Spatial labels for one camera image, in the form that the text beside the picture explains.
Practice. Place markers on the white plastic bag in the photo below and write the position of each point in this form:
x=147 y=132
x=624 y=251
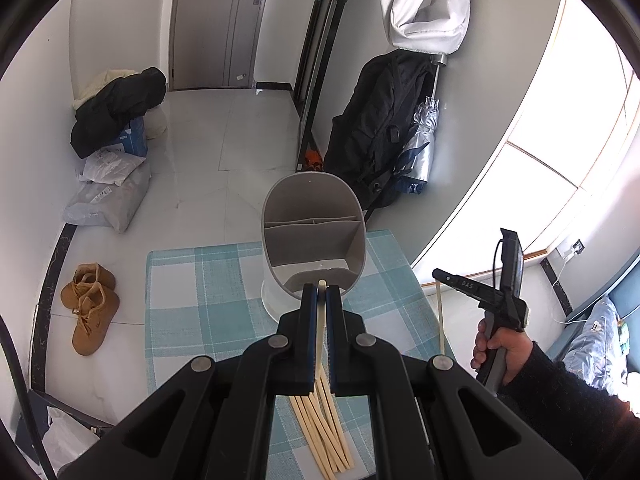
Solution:
x=67 y=442

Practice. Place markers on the tan suede boot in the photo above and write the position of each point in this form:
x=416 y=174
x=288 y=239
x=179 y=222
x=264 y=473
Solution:
x=95 y=320
x=87 y=280

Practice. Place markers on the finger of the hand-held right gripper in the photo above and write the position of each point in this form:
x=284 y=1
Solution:
x=462 y=285

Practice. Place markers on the cream cloth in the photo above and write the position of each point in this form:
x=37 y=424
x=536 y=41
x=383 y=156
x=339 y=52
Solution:
x=97 y=85

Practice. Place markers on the blue white cardboard box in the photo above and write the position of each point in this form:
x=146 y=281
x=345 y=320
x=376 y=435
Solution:
x=131 y=137

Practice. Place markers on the wall socket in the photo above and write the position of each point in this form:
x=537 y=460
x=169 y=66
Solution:
x=578 y=248

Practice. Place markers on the white plastic parcel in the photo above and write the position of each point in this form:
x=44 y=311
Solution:
x=112 y=166

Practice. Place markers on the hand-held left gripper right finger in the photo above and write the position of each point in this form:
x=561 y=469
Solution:
x=334 y=332

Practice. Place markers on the person's right hand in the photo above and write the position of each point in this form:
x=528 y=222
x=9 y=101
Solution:
x=515 y=355

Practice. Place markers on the black jacket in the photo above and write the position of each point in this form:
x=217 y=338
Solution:
x=120 y=105

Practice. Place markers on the white hanging jacket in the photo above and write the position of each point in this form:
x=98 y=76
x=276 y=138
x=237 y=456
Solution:
x=425 y=15

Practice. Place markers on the white sack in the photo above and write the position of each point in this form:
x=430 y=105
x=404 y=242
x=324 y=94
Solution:
x=155 y=122

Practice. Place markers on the orange tool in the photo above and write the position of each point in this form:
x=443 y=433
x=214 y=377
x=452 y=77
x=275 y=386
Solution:
x=312 y=160

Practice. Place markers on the silver folded umbrella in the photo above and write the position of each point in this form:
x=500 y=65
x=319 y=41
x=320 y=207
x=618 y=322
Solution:
x=420 y=155

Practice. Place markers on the grey plastic parcel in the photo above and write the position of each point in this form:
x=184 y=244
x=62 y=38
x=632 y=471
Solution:
x=107 y=202

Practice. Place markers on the grey door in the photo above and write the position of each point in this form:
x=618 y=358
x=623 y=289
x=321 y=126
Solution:
x=215 y=25

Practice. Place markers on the printed blanket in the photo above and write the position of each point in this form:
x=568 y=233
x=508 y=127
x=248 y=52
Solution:
x=597 y=340

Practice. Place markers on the teal checked tablecloth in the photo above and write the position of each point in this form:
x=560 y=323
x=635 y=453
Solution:
x=210 y=285

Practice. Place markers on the grey white utensil holder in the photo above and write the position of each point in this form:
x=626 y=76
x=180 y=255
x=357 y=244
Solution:
x=312 y=200

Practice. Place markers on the bright window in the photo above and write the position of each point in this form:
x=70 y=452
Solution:
x=575 y=125

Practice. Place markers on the pile of wooden chopsticks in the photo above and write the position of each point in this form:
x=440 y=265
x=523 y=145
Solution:
x=322 y=435

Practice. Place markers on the person's right forearm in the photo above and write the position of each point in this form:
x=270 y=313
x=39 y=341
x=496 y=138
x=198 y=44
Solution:
x=570 y=410

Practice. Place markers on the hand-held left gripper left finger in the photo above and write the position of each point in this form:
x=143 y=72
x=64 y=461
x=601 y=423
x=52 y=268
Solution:
x=311 y=332

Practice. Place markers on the black framed glass door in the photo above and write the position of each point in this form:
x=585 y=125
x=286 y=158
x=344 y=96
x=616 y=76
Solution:
x=325 y=60

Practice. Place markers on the blue sofa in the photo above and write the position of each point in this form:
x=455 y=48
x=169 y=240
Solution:
x=595 y=280

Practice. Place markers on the black hanging coat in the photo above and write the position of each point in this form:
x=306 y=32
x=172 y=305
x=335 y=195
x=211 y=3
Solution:
x=375 y=125

